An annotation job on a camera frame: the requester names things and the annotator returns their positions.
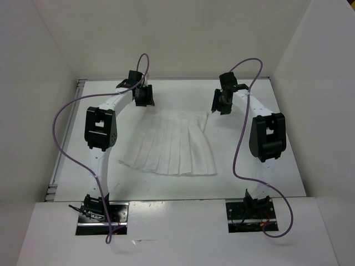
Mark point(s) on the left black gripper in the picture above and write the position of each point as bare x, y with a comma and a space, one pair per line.
143, 102

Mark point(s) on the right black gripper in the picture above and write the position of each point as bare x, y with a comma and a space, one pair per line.
224, 110

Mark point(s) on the white pleated skirt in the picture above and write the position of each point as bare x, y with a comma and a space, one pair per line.
171, 143

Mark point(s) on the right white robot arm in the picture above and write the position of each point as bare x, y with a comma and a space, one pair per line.
267, 138

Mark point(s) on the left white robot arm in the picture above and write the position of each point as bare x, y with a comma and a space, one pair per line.
100, 133

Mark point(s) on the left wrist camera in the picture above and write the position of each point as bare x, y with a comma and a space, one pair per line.
146, 78

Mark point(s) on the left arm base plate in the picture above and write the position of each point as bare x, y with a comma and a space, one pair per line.
93, 224

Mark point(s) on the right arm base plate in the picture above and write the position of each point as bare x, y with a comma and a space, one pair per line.
239, 221

